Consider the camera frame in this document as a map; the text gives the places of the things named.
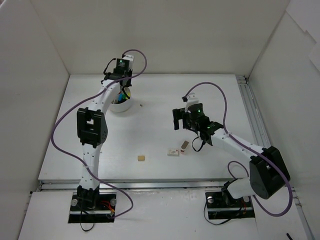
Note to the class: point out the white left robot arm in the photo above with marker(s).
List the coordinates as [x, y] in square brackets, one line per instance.
[92, 132]

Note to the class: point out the red white sleeved eraser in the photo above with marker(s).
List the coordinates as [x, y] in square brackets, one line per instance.
[184, 146]

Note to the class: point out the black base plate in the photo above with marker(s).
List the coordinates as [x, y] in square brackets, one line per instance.
[221, 208]
[102, 212]

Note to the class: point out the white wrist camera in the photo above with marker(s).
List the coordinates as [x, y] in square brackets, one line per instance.
[128, 58]
[189, 100]

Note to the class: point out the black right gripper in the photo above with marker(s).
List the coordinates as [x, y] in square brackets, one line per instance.
[182, 118]

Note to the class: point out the tan small eraser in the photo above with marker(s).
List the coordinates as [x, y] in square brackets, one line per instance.
[141, 158]

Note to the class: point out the white round divided container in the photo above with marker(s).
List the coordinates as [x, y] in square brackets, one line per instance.
[117, 106]

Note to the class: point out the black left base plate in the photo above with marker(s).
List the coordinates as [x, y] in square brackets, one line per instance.
[102, 212]

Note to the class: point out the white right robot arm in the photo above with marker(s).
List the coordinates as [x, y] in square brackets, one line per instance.
[267, 170]

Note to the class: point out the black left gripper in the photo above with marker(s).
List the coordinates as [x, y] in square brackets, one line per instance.
[125, 81]

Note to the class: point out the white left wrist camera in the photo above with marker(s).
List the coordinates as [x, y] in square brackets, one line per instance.
[128, 58]

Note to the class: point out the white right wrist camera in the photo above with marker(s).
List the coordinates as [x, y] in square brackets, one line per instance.
[189, 100]

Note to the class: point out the white eraser red print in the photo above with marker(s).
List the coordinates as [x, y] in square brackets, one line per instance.
[173, 152]

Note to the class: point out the aluminium rail frame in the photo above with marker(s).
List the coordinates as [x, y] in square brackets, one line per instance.
[146, 129]

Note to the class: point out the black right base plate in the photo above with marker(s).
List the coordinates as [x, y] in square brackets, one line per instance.
[221, 208]

